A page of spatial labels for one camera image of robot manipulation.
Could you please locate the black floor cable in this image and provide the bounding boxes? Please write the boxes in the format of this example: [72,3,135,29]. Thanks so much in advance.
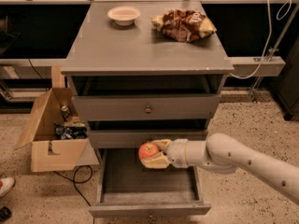
[53,164,95,224]

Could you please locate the grey drawer cabinet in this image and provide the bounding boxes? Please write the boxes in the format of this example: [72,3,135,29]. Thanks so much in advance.
[61,0,235,161]

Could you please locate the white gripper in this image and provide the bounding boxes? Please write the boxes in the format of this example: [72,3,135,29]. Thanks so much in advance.
[141,139,189,169]

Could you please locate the brown chip bag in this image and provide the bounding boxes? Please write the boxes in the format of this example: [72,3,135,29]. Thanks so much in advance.
[151,9,217,43]

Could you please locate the blue snack bag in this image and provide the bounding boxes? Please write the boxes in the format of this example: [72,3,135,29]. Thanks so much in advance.
[54,124,87,140]

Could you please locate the green snack bag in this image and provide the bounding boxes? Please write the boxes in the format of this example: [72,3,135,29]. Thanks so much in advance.
[64,117,85,128]

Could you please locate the white hanging cable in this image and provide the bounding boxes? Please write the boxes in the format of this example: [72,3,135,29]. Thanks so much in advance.
[229,0,293,80]

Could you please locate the grey middle drawer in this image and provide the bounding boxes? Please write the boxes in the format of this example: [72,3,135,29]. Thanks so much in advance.
[88,130,208,148]

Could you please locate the white red shoe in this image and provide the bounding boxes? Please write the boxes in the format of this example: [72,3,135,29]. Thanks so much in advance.
[0,177,16,197]

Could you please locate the grey top drawer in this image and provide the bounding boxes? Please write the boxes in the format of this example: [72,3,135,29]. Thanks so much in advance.
[73,95,221,121]

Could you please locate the grey drawer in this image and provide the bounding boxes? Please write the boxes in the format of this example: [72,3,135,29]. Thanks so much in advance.
[88,130,208,148]
[90,148,211,218]
[73,95,221,121]

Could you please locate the metal soda can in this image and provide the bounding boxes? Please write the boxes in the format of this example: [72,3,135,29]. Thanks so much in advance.
[61,105,72,121]

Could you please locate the red apple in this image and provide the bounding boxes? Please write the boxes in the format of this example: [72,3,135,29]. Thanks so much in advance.
[138,143,159,160]

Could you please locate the white paper bowl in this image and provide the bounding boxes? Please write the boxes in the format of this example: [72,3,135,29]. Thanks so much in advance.
[107,7,141,26]

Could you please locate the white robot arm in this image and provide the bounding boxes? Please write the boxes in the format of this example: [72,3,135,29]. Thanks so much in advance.
[138,133,299,204]

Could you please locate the open cardboard box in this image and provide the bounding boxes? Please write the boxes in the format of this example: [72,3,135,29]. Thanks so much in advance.
[15,88,94,173]

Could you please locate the grey bottom drawer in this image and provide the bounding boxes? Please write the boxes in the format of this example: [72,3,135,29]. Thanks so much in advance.
[90,148,211,218]

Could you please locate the black shoe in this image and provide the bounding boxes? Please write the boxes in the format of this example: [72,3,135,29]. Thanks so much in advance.
[0,206,11,222]

